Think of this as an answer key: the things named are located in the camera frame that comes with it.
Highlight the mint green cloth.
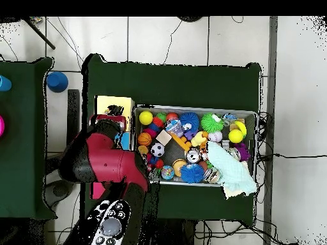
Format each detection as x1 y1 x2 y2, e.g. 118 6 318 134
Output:
206 141 258 197

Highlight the wooden box with three holes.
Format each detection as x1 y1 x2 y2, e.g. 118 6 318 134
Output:
91 94 135 200

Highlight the shallow clear mesh bin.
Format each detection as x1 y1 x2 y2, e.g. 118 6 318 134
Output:
130 104 259 189

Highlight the plain wooden block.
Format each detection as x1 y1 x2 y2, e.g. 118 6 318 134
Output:
156 130 174 147

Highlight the small soccer ball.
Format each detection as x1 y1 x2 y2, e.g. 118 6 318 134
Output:
151 142 166 158

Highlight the small basketball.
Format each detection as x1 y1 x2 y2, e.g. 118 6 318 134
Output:
137 132 153 148

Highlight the yellow ball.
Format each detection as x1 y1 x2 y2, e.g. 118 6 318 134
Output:
139 110 154 126
228 128 244 144

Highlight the globe print ball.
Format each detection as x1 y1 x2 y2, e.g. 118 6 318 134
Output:
160 165 176 181

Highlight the blue spiky rubber ball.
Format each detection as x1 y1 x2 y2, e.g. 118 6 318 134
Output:
180 163 205 184

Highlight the green fuzzy toy with eyes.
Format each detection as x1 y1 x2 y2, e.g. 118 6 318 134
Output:
201 112 225 133

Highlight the small baseball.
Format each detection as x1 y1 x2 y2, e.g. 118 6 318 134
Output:
208 131 224 144

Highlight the dark green table cloth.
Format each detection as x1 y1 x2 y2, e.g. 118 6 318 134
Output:
0 56 56 221
81 53 262 225

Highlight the purple spiky toy with eyes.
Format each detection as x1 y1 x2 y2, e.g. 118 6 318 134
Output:
234 142 251 162

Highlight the person's foot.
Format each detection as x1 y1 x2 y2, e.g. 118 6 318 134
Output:
177 16 204 24

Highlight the light blue cup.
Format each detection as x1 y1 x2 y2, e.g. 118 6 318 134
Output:
0 75 12 93

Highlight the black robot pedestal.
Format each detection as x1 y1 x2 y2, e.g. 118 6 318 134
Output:
158 218 201 245

